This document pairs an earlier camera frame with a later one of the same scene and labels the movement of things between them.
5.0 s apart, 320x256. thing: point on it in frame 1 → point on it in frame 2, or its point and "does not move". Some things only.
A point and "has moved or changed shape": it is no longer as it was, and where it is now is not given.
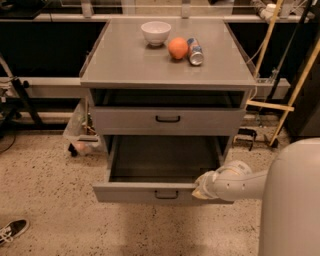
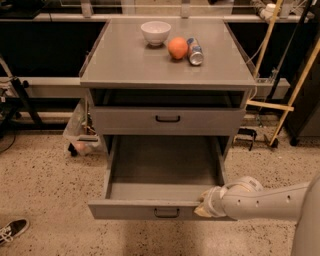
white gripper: [209, 186] → [216, 201]
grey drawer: [156, 168] has moved or changed shape
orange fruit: [178, 48] does not move
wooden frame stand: [289, 107] does not move
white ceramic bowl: [156, 32] does not move
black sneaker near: [13, 230] does not move
